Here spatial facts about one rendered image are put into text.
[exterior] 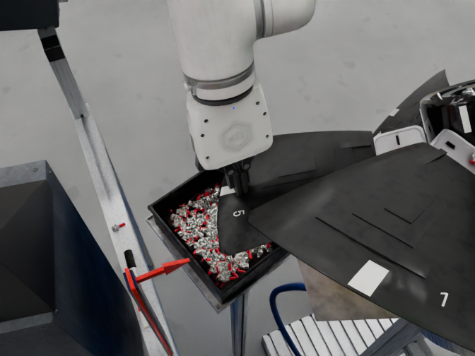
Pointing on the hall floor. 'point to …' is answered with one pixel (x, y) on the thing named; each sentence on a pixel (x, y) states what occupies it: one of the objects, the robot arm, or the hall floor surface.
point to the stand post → (394, 340)
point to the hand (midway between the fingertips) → (237, 178)
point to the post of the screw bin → (239, 323)
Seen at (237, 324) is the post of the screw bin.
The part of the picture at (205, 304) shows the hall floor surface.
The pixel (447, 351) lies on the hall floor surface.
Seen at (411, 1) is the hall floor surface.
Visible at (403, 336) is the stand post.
